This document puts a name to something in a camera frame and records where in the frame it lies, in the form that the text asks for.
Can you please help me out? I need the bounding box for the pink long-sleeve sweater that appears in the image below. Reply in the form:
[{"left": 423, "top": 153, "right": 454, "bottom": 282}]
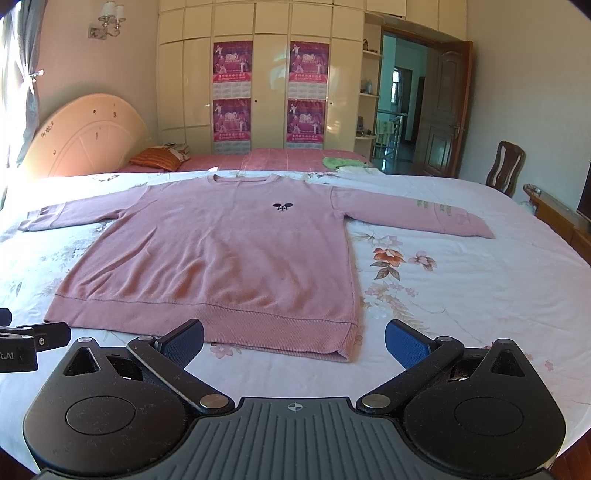
[{"left": 21, "top": 175, "right": 492, "bottom": 362}]

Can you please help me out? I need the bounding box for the brown wooden tv cabinet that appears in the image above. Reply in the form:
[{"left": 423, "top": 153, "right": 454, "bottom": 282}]
[{"left": 523, "top": 183, "right": 591, "bottom": 264}]

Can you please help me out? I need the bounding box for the orange striped pillow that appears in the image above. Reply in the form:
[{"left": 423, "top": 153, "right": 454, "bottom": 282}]
[{"left": 129, "top": 146, "right": 190, "bottom": 172}]

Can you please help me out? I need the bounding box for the white folded cloth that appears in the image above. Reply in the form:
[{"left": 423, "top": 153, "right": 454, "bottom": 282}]
[{"left": 335, "top": 166, "right": 384, "bottom": 176}]

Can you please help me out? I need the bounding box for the pink checkered bedspread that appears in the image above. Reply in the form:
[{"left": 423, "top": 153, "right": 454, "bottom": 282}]
[{"left": 117, "top": 147, "right": 376, "bottom": 174}]

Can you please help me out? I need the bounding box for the dark brown wooden door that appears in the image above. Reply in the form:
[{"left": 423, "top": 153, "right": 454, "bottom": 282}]
[{"left": 414, "top": 41, "right": 473, "bottom": 178}]

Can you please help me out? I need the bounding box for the green folded cloth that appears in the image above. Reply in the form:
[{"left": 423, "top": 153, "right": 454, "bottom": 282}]
[{"left": 322, "top": 157, "right": 366, "bottom": 171}]

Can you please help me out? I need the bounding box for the dark wooden chair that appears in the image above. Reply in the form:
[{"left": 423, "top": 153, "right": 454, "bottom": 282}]
[{"left": 485, "top": 141, "right": 526, "bottom": 198}]

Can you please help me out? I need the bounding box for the cream wooden headboard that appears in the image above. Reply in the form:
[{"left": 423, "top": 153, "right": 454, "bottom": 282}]
[{"left": 19, "top": 93, "right": 155, "bottom": 178}]

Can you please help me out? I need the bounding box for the lower left purple poster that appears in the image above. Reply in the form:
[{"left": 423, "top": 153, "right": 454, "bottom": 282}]
[{"left": 212, "top": 98, "right": 252, "bottom": 155}]

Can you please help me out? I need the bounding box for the purple poster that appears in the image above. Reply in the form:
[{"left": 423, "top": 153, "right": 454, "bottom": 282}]
[
  {"left": 286, "top": 99, "right": 325, "bottom": 149},
  {"left": 212, "top": 98, "right": 252, "bottom": 155},
  {"left": 212, "top": 41, "right": 252, "bottom": 100},
  {"left": 287, "top": 41, "right": 329, "bottom": 101}
]

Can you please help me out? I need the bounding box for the lower right purple poster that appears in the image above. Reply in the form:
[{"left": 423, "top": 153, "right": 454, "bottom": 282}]
[{"left": 286, "top": 99, "right": 325, "bottom": 149}]

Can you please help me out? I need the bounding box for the cream built-in wardrobe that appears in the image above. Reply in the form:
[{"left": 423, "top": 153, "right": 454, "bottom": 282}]
[{"left": 156, "top": 1, "right": 468, "bottom": 154}]

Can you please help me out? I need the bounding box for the upper right purple poster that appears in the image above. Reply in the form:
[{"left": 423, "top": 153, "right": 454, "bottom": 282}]
[{"left": 287, "top": 41, "right": 329, "bottom": 101}]

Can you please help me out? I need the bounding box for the upper left purple poster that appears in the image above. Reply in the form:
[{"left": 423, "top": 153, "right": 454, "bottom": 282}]
[{"left": 212, "top": 41, "right": 252, "bottom": 100}]

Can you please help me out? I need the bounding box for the window curtain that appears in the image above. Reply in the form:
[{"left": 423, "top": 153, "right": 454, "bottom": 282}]
[{"left": 1, "top": 0, "right": 47, "bottom": 168}]

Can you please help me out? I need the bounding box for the wall sconce lamp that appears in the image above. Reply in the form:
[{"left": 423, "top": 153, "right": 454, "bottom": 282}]
[{"left": 88, "top": 1, "right": 126, "bottom": 40}]

